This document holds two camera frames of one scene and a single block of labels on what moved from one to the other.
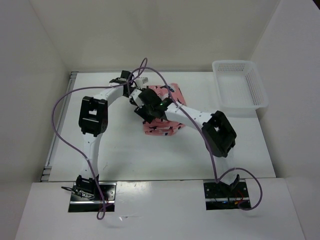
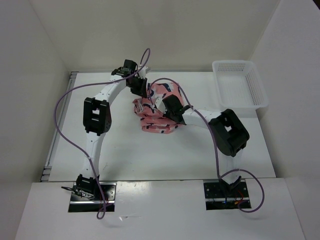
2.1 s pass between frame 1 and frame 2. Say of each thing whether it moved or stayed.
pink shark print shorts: stayed
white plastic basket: stayed
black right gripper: moved
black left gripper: moved
